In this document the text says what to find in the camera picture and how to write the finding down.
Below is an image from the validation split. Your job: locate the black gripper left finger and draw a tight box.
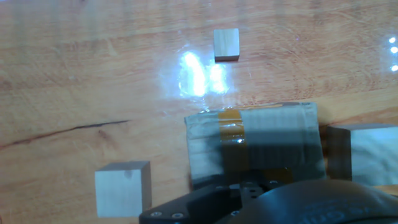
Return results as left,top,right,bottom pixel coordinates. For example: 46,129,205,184
139,184,243,224

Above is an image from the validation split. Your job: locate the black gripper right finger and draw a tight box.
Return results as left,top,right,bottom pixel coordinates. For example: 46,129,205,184
239,179,279,206

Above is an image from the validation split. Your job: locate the cardboard box with yellow tape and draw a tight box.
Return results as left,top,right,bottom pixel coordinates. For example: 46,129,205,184
183,101,327,191

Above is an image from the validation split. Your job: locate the light wooden cube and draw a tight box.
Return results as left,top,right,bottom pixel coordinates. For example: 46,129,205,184
325,123,398,187
94,160,152,218

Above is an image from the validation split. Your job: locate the small light wooden block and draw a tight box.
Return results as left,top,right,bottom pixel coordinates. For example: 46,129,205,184
213,28,241,62

